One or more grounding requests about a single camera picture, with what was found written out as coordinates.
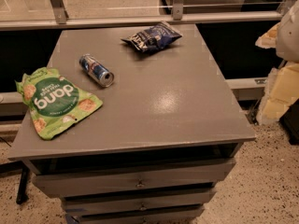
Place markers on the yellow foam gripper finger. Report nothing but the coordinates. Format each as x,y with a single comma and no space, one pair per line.
269,39
280,92

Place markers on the blue silver redbull can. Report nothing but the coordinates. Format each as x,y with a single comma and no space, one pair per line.
96,70

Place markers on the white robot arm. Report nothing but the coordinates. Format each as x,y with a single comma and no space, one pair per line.
288,36

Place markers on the dark blue chips bag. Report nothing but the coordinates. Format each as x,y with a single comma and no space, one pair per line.
154,38

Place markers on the top grey drawer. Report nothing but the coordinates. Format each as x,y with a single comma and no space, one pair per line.
175,174

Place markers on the grey drawer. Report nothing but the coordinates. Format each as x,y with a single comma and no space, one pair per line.
145,217
175,174
142,202

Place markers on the grey drawer cabinet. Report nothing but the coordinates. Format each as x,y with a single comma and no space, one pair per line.
173,106

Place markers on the bottom grey drawer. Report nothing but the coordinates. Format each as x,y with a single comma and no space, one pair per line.
145,217

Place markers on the green dang chips bag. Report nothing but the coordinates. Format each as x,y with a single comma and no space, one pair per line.
54,102

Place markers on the middle grey drawer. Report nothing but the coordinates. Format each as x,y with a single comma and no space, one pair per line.
142,202

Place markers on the metal glass railing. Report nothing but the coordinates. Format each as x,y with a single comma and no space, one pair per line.
65,14

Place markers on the black stand leg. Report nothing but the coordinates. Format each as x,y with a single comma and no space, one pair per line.
21,194

